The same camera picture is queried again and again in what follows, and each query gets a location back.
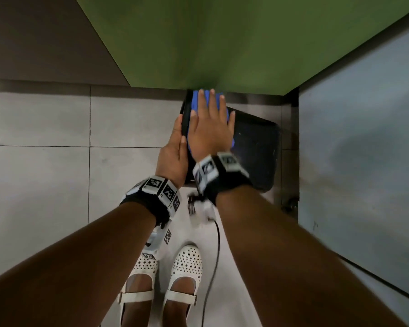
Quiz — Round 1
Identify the blue cleaning cloth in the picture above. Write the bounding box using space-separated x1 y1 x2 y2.
187 89 235 152

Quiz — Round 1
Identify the white perforated right shoe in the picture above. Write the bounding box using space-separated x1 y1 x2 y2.
162 245 204 327

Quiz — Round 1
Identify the grey cabinet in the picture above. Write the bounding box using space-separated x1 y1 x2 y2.
298 20 409 317

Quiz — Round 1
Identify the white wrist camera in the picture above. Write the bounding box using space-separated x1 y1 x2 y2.
187 193 217 227
143 221 174 261

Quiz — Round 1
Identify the person's left forearm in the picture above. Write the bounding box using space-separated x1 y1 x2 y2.
0 202 157 327

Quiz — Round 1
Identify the black plastic waste bin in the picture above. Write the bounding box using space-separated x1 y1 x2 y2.
179 90 282 193

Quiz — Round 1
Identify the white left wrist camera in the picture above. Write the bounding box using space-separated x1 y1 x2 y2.
143 221 174 261

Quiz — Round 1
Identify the black left wristband with markers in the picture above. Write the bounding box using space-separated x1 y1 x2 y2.
119 176 182 228

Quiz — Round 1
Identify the caster wheel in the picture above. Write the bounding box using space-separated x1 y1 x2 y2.
282 197 299 213

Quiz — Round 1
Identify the person's left hand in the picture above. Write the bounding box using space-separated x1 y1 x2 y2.
155 114 190 189

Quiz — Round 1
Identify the person's right hand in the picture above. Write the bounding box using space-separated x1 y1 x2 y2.
187 88 236 164

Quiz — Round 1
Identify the white perforated left shoe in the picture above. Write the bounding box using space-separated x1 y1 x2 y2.
117 253 159 327

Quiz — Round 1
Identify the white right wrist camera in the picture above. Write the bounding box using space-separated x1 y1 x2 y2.
187 193 217 227

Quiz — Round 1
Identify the black right wristband with markers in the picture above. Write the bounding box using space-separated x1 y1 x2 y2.
192 152 254 205

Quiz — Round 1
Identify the person's right forearm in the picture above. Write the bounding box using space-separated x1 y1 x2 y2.
215 183 399 327

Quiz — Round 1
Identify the black cable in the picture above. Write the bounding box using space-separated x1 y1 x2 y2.
201 218 220 327

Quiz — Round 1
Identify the black wristband with markers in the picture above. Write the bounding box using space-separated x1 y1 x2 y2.
192 152 254 205
119 176 182 228

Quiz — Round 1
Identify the white perforated shoe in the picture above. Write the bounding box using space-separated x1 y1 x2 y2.
162 245 204 327
117 253 159 327

